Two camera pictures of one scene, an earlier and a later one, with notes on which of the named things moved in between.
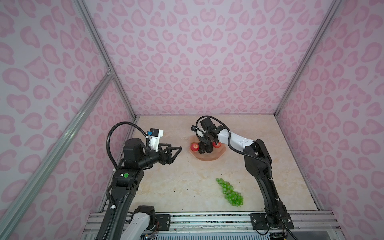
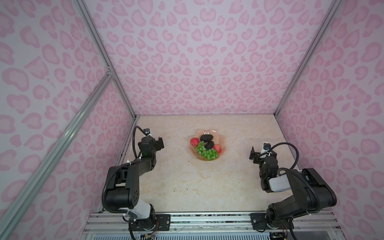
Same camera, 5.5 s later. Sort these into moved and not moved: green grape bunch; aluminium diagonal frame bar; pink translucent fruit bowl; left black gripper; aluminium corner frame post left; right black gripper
Moved: left black gripper; right black gripper; green grape bunch
Not moved: aluminium diagonal frame bar; aluminium corner frame post left; pink translucent fruit bowl
